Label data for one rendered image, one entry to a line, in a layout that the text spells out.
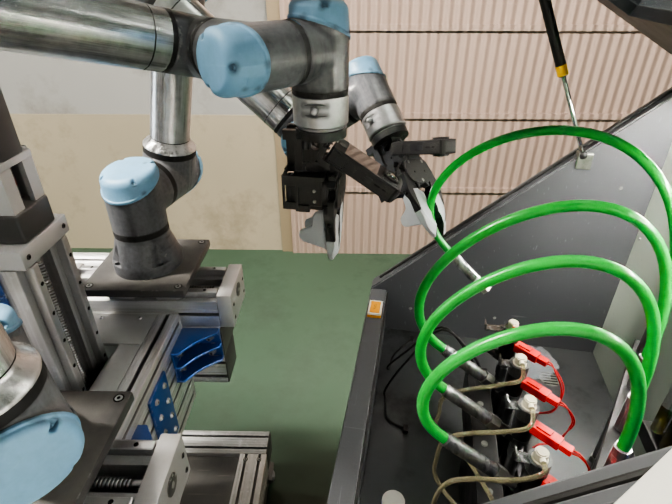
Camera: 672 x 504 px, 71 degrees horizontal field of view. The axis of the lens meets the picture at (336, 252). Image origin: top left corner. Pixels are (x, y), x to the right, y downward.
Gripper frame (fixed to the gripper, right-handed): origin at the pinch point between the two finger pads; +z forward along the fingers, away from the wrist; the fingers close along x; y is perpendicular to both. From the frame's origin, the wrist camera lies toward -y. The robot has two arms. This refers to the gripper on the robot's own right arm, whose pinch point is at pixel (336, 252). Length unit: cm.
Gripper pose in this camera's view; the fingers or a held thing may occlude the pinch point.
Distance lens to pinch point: 74.5
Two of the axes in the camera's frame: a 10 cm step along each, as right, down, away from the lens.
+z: 0.0, 8.6, 5.1
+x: -1.8, 5.1, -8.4
